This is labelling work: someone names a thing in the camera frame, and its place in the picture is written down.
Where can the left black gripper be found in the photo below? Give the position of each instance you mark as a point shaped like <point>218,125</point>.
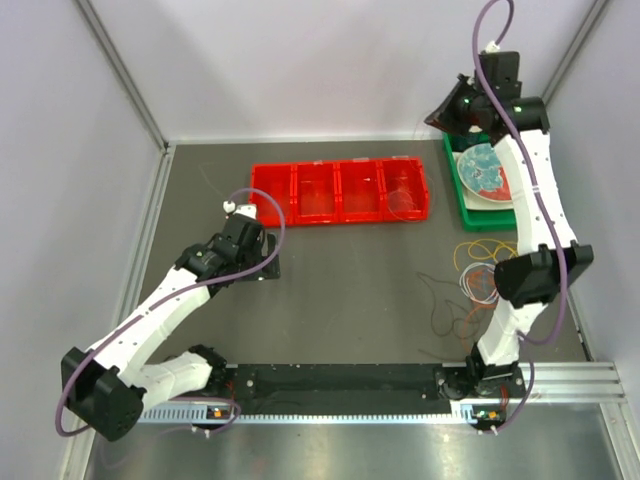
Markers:
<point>269,272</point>

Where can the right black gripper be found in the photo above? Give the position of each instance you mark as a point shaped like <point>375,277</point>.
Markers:
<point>441,116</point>

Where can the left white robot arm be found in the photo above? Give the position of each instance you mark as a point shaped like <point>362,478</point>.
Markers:
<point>110,384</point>

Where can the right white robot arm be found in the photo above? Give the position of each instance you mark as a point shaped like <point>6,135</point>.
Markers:
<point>549,255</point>

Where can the dark green paper cup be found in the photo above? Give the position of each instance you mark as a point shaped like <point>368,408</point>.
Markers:
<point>473,138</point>

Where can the blue patterned plate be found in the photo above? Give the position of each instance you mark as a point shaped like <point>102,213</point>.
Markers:
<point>473,161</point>

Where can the red bin far left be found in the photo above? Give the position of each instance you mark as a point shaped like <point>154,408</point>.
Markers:
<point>276,181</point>

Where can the white square board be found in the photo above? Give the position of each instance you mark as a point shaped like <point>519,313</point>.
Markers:
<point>477,203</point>

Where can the red round plate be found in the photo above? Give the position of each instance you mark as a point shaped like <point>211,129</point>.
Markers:
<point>494,185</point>

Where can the green plastic tray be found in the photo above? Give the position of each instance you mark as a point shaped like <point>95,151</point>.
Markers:
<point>473,220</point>

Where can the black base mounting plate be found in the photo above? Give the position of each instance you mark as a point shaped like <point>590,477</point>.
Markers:
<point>331,388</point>

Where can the slotted grey cable duct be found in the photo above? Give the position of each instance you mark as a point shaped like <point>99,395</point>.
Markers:
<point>216,414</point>

